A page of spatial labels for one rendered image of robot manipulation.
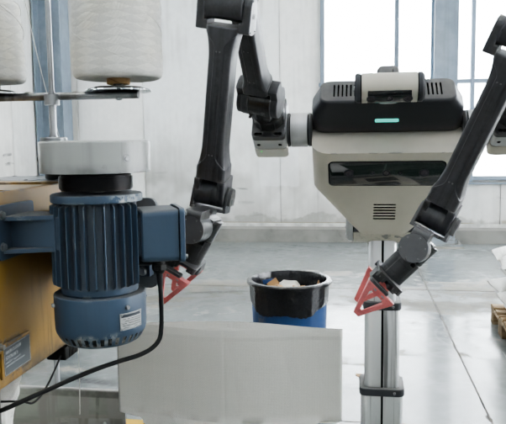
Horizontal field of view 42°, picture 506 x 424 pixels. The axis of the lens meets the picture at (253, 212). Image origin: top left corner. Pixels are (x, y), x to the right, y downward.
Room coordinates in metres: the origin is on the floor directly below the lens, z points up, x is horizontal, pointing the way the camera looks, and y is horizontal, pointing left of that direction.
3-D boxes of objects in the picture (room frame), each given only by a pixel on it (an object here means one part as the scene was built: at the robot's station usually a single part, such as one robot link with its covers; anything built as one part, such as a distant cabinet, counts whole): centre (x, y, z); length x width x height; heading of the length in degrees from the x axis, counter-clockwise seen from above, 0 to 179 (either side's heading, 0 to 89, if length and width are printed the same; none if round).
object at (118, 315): (1.09, 0.26, 1.21); 0.15 x 0.15 x 0.25
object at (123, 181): (1.09, 0.26, 1.35); 0.12 x 0.12 x 0.04
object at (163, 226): (1.12, 0.16, 1.25); 0.10 x 0.08 x 0.12; 16
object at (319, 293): (3.68, -0.20, 0.32); 0.51 x 0.48 x 0.65; 171
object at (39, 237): (1.07, 0.35, 1.27); 0.12 x 0.09 x 0.09; 171
